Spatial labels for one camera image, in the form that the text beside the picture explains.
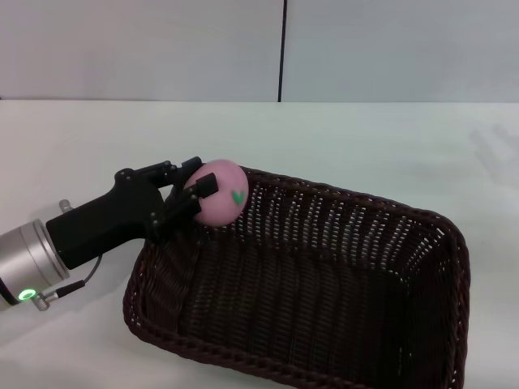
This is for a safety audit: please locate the black vertical wall strip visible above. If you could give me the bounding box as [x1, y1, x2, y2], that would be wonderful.
[277, 0, 289, 103]

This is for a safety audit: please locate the pink peach toy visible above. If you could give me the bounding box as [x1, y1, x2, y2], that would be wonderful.
[184, 159, 249, 227]

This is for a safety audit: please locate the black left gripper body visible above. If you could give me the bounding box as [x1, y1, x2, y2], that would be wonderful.
[45, 167, 172, 271]

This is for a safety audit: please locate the dark brown wicker basket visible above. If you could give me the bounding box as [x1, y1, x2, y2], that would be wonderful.
[122, 164, 471, 389]

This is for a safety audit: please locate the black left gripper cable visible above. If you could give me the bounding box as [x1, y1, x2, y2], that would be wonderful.
[55, 254, 103, 296]

